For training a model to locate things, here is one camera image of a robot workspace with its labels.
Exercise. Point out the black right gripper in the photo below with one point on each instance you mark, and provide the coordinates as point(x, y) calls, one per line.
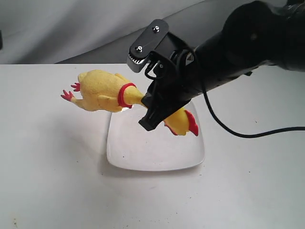
point(174, 84)

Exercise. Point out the yellow rubber chicken toy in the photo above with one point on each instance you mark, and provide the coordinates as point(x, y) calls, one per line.
point(112, 92)

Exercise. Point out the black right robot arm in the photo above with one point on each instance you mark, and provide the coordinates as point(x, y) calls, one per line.
point(254, 34)

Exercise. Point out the white square plate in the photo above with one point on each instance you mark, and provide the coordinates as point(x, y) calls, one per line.
point(131, 147)

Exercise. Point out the grey backdrop cloth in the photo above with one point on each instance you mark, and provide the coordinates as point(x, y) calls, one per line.
point(50, 31)

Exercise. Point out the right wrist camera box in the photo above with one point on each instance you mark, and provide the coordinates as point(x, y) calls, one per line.
point(155, 43)

